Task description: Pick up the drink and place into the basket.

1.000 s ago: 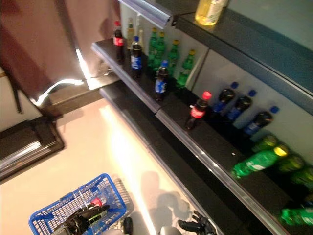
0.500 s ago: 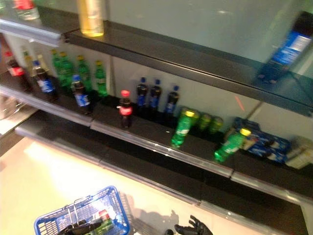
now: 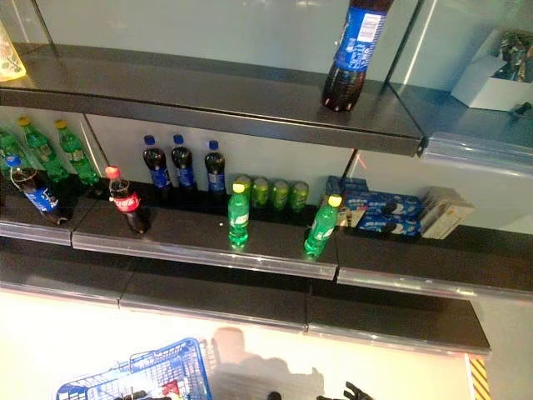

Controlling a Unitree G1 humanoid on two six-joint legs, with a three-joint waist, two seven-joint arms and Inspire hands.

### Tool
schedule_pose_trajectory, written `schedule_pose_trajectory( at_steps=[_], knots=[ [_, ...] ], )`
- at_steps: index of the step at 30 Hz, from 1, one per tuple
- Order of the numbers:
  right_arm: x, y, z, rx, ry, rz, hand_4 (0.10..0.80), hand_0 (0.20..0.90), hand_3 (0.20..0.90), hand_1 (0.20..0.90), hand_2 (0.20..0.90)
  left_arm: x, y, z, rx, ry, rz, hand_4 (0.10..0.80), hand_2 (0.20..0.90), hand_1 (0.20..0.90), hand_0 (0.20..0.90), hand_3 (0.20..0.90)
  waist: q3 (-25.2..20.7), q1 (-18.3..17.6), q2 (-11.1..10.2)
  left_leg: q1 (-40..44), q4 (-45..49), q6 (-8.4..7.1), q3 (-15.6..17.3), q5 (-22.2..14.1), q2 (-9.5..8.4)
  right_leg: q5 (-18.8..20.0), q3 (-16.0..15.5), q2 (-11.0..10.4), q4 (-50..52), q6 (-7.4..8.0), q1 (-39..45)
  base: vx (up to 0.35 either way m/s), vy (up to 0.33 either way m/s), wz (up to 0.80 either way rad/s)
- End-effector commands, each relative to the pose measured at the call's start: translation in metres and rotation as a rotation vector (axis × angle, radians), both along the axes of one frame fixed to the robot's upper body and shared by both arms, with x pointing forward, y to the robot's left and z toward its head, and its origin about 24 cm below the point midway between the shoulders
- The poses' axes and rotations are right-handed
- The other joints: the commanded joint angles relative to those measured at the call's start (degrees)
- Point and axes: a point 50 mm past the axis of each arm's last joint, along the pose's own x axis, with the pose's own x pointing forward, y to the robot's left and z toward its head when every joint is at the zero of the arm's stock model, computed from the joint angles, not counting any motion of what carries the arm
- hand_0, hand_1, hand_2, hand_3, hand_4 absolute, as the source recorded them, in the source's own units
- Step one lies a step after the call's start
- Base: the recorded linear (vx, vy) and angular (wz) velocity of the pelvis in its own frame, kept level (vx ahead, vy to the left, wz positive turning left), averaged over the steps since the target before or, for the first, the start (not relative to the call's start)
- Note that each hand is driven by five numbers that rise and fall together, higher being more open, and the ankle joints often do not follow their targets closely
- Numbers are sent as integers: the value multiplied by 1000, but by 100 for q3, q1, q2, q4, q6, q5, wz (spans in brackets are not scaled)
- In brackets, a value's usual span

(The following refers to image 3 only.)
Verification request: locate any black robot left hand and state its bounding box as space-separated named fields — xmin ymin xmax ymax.
xmin=124 ymin=387 xmax=172 ymax=400

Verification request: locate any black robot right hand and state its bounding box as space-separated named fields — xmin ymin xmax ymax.
xmin=316 ymin=379 xmax=368 ymax=400

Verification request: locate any blue plastic shopping basket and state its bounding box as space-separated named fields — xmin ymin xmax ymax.
xmin=56 ymin=337 xmax=214 ymax=400

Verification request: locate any yellow black hazard tape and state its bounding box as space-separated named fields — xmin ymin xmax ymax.
xmin=469 ymin=357 xmax=491 ymax=400

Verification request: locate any blue Oreo cookie box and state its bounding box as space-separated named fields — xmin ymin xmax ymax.
xmin=358 ymin=216 xmax=421 ymax=239
xmin=357 ymin=191 xmax=422 ymax=220

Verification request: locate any Coca-Cola bottle red cap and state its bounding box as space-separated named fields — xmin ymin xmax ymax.
xmin=104 ymin=165 xmax=152 ymax=235

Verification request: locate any beige cardboard box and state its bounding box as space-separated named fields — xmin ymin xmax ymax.
xmin=418 ymin=186 xmax=476 ymax=241

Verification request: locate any blue cookie box beige picture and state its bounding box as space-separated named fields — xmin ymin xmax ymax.
xmin=339 ymin=177 xmax=371 ymax=229

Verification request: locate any dark blue cookie box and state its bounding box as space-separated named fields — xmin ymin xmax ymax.
xmin=325 ymin=175 xmax=346 ymax=228

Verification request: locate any open white cardboard box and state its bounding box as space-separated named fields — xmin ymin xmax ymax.
xmin=451 ymin=28 xmax=533 ymax=112

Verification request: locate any small black object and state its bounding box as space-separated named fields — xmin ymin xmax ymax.
xmin=511 ymin=102 xmax=533 ymax=122

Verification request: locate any large Pepsi cola bottle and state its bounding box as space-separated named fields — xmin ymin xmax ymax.
xmin=319 ymin=0 xmax=395 ymax=113

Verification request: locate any pale yellow printed package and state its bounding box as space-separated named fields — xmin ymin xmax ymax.
xmin=0 ymin=20 xmax=27 ymax=83

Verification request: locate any dark foil packet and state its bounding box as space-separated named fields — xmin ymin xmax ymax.
xmin=497 ymin=28 xmax=533 ymax=80

